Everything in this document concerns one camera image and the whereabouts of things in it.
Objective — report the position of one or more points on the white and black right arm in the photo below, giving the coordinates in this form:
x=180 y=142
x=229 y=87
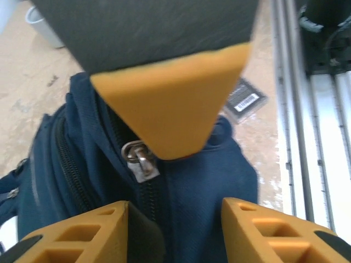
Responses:
x=329 y=11

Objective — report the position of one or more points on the aluminium mounting rail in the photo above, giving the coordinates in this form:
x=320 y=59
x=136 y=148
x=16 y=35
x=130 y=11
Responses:
x=315 y=137

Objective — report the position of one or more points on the black calculator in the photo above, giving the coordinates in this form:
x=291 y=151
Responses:
x=246 y=101

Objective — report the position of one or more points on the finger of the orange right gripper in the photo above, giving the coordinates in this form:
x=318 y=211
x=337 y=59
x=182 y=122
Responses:
x=170 y=104

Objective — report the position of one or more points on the navy blue backpack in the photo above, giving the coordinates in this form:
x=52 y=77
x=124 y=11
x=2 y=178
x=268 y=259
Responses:
x=197 y=186

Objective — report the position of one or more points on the grey plastic cup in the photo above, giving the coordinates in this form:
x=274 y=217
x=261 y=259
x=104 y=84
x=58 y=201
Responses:
x=44 y=30

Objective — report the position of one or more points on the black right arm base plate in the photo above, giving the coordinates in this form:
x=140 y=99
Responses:
x=337 y=54

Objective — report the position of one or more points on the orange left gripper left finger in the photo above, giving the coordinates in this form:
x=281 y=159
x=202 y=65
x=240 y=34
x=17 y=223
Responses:
x=82 y=235

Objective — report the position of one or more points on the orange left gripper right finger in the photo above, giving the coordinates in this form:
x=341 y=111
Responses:
x=274 y=241

